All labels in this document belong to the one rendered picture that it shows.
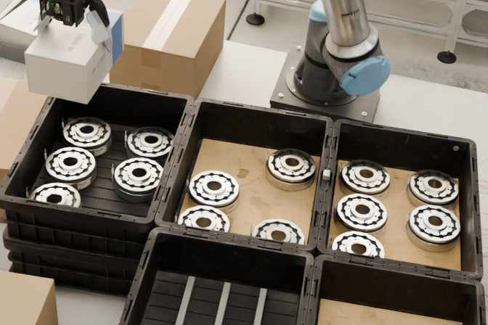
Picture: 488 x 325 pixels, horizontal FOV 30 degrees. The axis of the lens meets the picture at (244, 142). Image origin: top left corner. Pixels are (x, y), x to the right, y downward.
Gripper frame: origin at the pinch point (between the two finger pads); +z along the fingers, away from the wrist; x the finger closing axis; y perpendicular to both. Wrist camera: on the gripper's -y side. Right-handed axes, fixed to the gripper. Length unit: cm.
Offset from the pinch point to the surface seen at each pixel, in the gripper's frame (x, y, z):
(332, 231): 56, 6, 28
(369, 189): 61, -5, 25
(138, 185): 15.8, 9.4, 24.8
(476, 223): 82, 6, 18
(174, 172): 23.6, 10.5, 18.0
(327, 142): 50, -10, 20
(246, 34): -5, -181, 112
